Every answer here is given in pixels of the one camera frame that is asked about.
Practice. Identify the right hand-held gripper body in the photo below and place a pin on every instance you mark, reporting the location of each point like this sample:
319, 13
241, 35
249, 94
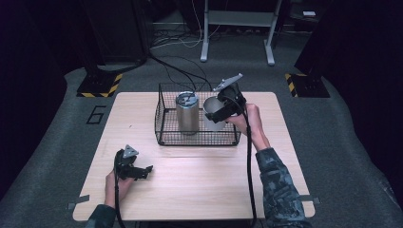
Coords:
234, 99

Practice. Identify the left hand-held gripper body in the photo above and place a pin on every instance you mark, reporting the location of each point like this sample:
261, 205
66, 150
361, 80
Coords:
125, 166

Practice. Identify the steel tumbler with lid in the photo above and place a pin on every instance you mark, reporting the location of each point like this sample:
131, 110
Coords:
187, 117

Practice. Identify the person's left hand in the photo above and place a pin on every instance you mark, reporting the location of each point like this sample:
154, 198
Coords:
122, 188

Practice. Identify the person's right hand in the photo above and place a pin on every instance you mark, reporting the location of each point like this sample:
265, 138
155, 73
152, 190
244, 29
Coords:
252, 123

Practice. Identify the black straw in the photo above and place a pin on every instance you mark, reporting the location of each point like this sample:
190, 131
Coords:
187, 98

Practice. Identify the small white box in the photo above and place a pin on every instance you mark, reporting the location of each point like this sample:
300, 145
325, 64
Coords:
309, 13

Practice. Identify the dark cabinet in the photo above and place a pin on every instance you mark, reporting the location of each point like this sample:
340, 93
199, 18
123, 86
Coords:
120, 31

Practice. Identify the grey tape tab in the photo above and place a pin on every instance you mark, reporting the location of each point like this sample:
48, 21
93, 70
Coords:
312, 199

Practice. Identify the white metal desk frame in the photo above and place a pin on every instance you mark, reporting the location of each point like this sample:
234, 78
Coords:
205, 34

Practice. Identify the black yellow striped base plate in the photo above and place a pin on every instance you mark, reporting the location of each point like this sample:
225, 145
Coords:
98, 85
309, 86

